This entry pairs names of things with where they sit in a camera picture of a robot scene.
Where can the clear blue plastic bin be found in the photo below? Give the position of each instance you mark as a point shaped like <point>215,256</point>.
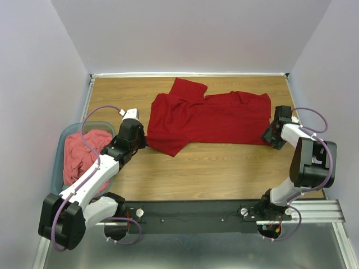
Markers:
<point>57,184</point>

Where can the pink t-shirt in bin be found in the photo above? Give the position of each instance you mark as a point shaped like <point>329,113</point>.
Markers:
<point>78,158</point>

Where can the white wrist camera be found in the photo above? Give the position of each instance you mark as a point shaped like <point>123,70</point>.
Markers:
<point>129,114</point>
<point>295,119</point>

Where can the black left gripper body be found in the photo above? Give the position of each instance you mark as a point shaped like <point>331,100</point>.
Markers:
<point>140,143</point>

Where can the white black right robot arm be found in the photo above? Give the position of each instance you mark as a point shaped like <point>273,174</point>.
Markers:
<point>312,167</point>

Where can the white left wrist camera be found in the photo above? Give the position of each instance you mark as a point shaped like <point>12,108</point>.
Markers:
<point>129,114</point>

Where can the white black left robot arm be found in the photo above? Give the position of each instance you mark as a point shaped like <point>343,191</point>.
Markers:
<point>65,218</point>

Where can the dark red t-shirt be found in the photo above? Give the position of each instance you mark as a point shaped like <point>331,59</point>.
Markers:
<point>186,114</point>

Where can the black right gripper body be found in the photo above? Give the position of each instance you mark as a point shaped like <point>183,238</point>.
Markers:
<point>272,138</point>

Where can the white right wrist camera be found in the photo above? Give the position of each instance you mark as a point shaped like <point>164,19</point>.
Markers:
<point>295,119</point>

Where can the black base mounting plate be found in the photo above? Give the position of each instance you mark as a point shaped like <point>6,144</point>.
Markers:
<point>198,216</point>

